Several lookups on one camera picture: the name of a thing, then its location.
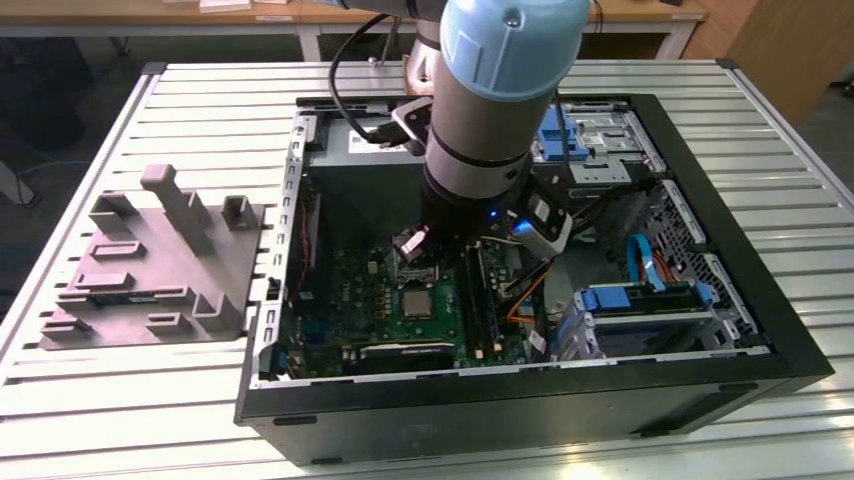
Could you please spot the green motherboard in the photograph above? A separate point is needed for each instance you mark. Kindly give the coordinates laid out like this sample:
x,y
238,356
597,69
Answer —
x,y
354,280

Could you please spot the green RAM stick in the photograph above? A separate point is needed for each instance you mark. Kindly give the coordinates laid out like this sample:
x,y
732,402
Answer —
x,y
144,299

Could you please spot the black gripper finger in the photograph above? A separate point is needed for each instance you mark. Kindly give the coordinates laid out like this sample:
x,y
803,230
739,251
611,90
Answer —
x,y
410,242

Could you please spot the black RAM stick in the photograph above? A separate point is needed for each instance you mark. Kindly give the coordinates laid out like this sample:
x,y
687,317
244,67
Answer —
x,y
489,295

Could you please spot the black PC case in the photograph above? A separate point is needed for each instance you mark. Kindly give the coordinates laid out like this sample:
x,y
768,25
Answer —
x,y
468,420

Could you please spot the black graphics card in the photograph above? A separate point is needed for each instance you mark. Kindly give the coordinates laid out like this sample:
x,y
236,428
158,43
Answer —
x,y
408,351

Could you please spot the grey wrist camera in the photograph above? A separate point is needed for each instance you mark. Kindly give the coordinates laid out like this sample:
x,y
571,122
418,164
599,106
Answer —
x,y
413,120

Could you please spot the grey parts rack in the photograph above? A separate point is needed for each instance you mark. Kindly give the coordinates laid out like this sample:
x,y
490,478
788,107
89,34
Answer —
x,y
168,260

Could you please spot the hard disk in blue carrier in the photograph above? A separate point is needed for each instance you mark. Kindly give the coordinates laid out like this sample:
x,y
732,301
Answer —
x,y
608,297

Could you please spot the grey power supply unit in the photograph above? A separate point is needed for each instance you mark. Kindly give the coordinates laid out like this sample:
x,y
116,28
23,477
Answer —
x,y
354,190

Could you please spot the silver drive cage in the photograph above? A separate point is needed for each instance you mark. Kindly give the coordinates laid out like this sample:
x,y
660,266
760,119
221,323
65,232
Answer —
x,y
611,172

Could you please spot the CPU socket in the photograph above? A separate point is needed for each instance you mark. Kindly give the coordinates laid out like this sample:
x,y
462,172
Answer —
x,y
434,312

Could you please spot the wooden cabinet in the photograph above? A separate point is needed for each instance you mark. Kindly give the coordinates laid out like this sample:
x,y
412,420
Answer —
x,y
788,50

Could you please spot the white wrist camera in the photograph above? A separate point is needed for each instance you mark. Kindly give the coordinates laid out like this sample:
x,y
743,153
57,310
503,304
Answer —
x,y
548,225

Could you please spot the white furniture leg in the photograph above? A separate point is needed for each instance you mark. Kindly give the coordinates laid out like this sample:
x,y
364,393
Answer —
x,y
14,185

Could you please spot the blue drive bay latch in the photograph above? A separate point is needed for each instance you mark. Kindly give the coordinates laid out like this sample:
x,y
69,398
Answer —
x,y
551,145

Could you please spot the white box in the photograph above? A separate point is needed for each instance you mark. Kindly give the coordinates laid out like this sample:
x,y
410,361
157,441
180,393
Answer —
x,y
228,5

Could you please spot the wooden desk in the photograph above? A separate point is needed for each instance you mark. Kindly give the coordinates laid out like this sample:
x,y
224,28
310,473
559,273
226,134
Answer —
x,y
134,17

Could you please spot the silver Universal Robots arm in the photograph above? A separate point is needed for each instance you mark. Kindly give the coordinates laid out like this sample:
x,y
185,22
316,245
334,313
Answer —
x,y
481,140

